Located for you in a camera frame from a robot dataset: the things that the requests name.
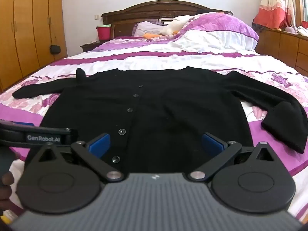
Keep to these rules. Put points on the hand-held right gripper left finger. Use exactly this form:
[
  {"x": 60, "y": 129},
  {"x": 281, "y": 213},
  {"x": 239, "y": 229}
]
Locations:
[{"x": 99, "y": 145}]

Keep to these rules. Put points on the dark wooden nightstand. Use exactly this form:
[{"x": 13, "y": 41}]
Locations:
[{"x": 90, "y": 46}]

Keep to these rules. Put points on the person's left hand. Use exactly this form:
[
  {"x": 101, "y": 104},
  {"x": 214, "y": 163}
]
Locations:
[{"x": 5, "y": 187}]

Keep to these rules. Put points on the large purple white pillow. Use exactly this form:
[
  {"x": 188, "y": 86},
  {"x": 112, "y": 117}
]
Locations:
[{"x": 216, "y": 31}]

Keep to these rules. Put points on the small lilac pillow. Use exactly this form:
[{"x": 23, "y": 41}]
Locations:
[{"x": 146, "y": 27}]

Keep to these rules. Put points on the white plush toy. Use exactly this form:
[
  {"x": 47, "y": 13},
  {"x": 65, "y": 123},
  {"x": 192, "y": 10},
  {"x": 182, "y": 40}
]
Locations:
[{"x": 174, "y": 24}]

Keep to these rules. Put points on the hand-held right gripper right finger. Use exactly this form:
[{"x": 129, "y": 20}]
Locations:
[{"x": 211, "y": 144}]

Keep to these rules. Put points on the bed with purple floral quilt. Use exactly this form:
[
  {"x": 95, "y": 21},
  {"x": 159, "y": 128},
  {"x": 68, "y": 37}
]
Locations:
[{"x": 216, "y": 60}]

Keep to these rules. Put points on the white wall socket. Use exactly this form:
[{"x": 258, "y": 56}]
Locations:
[{"x": 96, "y": 16}]

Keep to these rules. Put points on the white cloth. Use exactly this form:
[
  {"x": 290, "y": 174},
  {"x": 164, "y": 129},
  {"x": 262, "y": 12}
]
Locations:
[{"x": 302, "y": 30}]

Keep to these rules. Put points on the wooden drawer cabinet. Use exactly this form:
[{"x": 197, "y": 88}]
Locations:
[{"x": 286, "y": 48}]

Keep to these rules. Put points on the orange plush toy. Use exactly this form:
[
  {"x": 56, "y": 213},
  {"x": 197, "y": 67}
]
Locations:
[{"x": 151, "y": 35}]

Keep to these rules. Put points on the red bucket with green lid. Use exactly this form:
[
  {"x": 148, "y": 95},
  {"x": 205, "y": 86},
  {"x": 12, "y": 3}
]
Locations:
[{"x": 104, "y": 32}]

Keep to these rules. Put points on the dark wooden headboard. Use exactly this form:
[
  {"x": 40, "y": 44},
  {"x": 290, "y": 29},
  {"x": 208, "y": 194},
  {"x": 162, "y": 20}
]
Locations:
[{"x": 134, "y": 13}]

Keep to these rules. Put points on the small black bag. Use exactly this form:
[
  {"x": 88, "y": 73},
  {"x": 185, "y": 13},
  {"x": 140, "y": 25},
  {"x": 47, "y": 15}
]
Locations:
[{"x": 55, "y": 49}]

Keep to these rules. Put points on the black button cardigan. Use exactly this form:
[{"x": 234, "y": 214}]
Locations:
[{"x": 168, "y": 105}]

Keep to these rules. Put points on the floral orange curtain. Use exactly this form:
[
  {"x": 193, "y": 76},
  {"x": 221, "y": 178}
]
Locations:
[{"x": 274, "y": 7}]

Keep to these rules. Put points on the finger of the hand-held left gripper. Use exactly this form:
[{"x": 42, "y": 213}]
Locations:
[{"x": 24, "y": 124}]

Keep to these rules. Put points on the wooden wardrobe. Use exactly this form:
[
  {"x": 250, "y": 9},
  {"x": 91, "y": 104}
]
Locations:
[{"x": 26, "y": 24}]

